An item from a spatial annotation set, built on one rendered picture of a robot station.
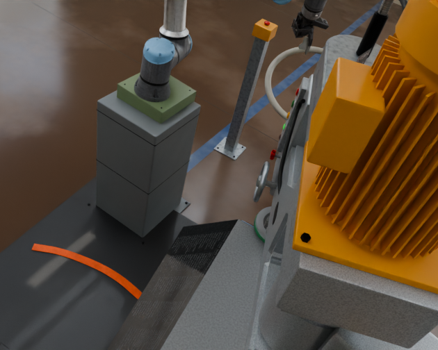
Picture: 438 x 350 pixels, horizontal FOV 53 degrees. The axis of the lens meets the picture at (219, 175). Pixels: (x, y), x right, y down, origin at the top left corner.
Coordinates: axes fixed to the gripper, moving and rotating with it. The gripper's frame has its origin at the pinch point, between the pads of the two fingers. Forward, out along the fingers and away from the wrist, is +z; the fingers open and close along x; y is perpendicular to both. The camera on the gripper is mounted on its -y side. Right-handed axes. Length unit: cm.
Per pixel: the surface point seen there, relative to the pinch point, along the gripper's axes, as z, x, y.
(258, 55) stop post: 65, -44, -4
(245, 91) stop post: 92, -36, 3
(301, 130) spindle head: -47, 70, 38
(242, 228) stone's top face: 14, 82, 51
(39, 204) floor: 109, 15, 151
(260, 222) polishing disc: 9, 82, 44
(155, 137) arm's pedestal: 29, 24, 78
